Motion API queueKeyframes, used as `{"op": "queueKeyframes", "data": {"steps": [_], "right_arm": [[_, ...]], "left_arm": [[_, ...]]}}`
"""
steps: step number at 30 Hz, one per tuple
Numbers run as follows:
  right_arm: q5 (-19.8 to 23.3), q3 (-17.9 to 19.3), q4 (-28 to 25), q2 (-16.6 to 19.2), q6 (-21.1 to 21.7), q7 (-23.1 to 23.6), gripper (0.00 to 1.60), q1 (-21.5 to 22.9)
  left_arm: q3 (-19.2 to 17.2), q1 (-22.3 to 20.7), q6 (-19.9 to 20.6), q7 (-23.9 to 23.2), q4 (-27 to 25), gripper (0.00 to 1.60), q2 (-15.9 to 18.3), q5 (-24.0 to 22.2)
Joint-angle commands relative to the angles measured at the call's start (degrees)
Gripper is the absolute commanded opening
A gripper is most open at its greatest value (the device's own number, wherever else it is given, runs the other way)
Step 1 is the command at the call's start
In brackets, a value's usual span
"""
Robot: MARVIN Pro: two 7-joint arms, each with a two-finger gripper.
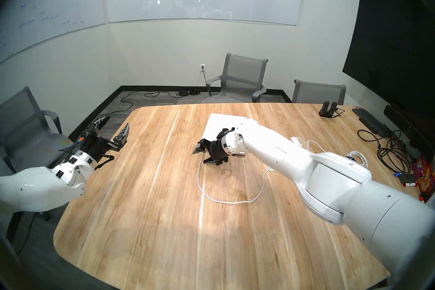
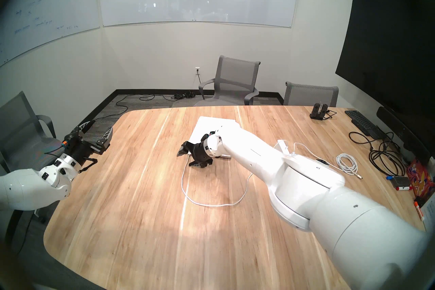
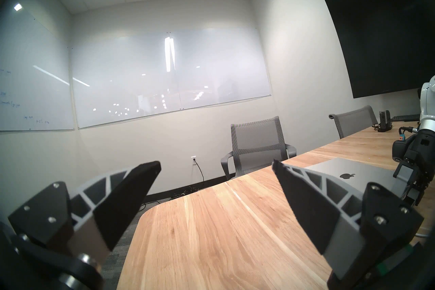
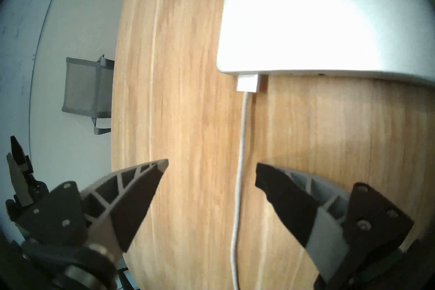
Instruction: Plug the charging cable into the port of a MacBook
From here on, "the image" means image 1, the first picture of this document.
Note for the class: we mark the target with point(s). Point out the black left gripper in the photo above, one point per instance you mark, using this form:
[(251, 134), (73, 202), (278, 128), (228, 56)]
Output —
[(95, 149)]

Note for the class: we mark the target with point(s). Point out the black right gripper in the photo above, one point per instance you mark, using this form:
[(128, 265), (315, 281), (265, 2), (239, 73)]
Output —
[(214, 149)]

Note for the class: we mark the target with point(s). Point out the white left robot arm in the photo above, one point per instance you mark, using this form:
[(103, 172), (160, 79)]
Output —
[(34, 187)]

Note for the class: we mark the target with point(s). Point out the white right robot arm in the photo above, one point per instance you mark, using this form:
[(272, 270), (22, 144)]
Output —
[(333, 180)]

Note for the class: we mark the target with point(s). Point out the silver MacBook laptop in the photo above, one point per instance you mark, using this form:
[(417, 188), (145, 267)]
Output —
[(221, 121)]

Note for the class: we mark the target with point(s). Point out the black charging dock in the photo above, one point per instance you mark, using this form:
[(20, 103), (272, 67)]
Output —
[(328, 109)]

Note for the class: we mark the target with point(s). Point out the dark grey office chair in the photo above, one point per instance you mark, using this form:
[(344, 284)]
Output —
[(23, 122)]

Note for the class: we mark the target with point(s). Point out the grey mesh chair with armrests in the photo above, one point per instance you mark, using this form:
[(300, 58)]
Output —
[(243, 72)]

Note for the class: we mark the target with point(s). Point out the large white power adapter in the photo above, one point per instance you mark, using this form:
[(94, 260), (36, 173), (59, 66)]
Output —
[(296, 141)]

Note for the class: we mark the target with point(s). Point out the grey mesh office chair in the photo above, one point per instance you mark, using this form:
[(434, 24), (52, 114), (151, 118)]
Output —
[(319, 93)]

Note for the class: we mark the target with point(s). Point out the black keyboard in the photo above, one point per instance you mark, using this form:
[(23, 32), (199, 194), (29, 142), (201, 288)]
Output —
[(368, 119)]

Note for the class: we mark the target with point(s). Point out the small grey device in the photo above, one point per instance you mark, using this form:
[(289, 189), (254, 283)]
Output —
[(406, 179)]

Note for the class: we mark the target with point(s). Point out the colourful red snack package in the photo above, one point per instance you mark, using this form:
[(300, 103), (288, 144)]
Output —
[(424, 172)]

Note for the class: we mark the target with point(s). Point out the white marker red cap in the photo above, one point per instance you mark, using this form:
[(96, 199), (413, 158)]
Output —
[(422, 197)]

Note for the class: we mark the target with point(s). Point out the black wall television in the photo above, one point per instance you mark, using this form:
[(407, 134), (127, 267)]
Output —
[(390, 38)]

